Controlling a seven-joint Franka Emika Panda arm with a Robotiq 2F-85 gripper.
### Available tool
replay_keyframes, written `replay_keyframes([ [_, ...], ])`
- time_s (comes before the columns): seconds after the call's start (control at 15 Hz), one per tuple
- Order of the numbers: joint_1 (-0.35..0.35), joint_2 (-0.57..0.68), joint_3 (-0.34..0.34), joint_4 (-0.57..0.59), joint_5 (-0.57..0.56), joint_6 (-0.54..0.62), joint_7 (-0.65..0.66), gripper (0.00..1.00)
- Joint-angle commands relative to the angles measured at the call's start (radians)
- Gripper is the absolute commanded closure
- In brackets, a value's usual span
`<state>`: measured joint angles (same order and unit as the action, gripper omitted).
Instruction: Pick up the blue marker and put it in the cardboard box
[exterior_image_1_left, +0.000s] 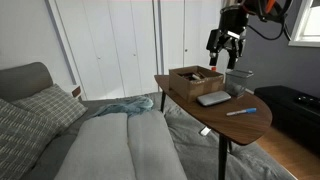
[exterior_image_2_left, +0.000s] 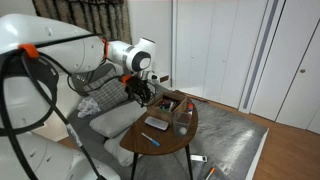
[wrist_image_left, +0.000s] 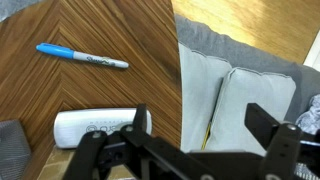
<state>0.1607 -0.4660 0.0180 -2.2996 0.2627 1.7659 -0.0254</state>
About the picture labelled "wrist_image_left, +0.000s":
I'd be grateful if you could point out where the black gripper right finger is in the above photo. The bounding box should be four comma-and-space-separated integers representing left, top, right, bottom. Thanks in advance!
245, 103, 302, 180

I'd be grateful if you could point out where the grey mesh fabric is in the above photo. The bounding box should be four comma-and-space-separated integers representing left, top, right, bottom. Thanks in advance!
0, 120, 31, 180

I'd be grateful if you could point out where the blue capped marker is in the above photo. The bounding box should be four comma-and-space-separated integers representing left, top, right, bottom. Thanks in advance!
36, 43, 129, 68

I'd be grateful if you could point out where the light grey cushion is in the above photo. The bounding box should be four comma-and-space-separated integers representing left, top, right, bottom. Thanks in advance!
178, 43, 232, 152
205, 68, 296, 156

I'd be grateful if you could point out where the patterned grey white cloth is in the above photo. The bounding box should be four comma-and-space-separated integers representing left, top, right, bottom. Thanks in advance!
296, 94, 320, 135

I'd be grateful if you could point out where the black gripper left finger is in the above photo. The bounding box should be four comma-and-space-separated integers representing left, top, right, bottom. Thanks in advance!
63, 104, 147, 180

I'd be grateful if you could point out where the white glasses case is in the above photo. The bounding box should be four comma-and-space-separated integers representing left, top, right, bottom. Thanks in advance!
53, 107, 153, 150

